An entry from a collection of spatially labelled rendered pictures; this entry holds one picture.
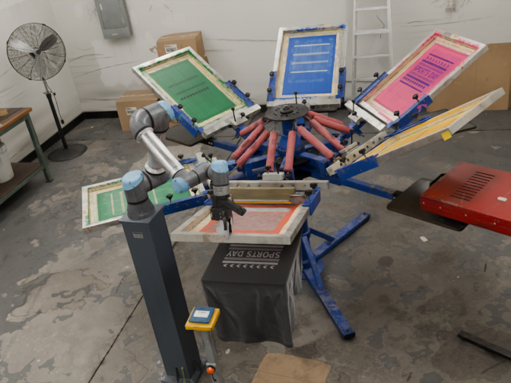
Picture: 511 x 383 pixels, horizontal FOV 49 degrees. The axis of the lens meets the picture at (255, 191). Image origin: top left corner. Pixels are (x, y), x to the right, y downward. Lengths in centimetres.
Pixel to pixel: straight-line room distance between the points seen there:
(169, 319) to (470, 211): 177
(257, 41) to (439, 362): 471
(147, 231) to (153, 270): 27
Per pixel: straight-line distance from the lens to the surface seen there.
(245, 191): 313
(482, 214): 297
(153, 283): 324
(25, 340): 452
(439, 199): 306
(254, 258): 295
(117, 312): 441
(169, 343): 354
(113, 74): 806
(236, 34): 722
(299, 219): 275
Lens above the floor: 267
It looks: 29 degrees down
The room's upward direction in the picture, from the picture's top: 9 degrees counter-clockwise
